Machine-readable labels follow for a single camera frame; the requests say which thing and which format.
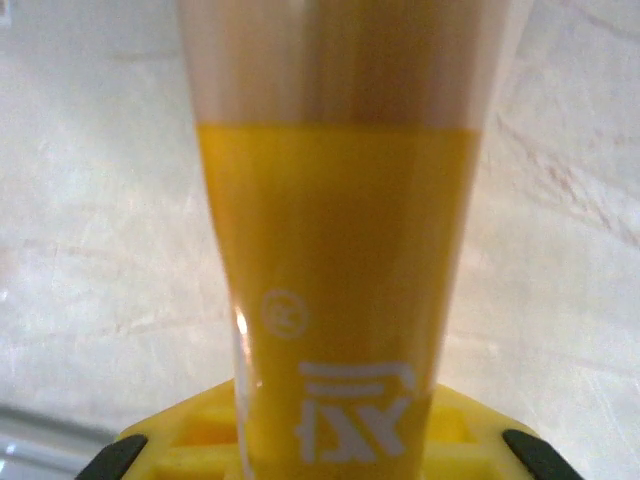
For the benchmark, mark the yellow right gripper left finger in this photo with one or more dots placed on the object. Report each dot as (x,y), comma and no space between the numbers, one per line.
(200,435)

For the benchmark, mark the yellow spaghetti bag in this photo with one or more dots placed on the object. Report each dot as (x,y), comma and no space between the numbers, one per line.
(340,225)

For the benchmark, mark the white metal shelf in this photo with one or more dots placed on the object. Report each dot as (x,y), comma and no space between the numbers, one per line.
(45,440)

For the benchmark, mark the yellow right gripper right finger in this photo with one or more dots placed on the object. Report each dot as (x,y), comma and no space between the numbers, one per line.
(460,440)

